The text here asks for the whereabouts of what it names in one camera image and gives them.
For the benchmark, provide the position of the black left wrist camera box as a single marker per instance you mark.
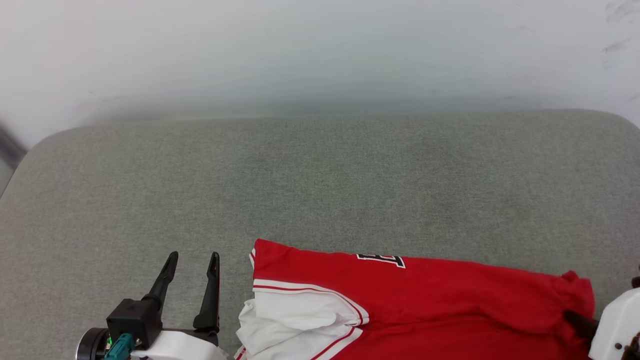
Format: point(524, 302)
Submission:
point(132, 317)

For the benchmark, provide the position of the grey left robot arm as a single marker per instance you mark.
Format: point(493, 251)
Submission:
point(90, 346)

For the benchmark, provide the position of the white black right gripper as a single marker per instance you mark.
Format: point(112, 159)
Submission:
point(617, 320)

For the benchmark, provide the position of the grey fabric sofa seat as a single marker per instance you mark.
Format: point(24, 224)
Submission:
point(300, 175)

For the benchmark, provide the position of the red basketball jersey white sleeves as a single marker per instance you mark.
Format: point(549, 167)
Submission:
point(450, 305)

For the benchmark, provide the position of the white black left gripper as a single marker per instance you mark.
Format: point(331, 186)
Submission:
point(185, 347)

